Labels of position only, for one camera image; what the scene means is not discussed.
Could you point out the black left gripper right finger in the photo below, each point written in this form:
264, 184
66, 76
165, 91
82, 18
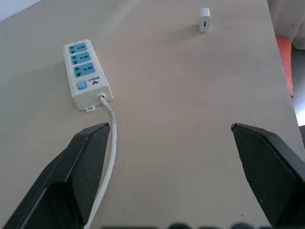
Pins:
269, 171

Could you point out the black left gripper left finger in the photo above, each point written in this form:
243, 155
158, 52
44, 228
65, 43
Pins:
69, 176

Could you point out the white power strip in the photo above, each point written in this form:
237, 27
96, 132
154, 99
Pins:
84, 74

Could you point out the white USB charger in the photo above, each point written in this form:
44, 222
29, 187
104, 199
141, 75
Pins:
204, 20

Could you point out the orange chair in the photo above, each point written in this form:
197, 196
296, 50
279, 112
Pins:
285, 64

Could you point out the white curtain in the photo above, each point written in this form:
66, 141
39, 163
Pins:
287, 20

